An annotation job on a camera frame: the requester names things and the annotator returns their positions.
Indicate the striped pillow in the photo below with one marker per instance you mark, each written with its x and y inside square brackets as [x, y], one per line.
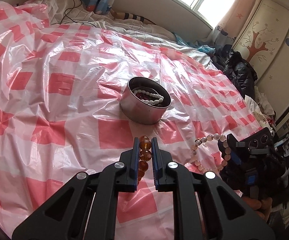
[134, 16]

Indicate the white wardrobe with tree decal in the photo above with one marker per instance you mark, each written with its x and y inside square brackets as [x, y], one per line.
[277, 42]

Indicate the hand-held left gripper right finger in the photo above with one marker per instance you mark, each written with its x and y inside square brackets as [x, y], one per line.
[154, 165]

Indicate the pile of papers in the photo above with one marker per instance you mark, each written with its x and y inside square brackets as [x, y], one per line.
[258, 107]

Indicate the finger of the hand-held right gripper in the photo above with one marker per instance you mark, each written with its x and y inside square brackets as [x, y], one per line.
[233, 143]
[234, 175]

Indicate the round metal tin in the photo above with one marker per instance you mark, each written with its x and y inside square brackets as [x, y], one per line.
[139, 111]

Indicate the black jacket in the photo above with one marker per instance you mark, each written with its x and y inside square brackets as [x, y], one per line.
[239, 70]

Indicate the red white checkered plastic sheet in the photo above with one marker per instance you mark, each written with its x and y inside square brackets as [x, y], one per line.
[72, 92]

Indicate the person's right hand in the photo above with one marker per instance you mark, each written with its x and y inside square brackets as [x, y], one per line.
[258, 208]

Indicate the pink printed curtain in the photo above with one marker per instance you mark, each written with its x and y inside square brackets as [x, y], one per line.
[230, 12]

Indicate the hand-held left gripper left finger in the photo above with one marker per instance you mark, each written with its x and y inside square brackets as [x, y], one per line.
[135, 165]

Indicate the blue plastic bag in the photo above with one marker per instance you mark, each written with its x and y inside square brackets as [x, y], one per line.
[204, 48]

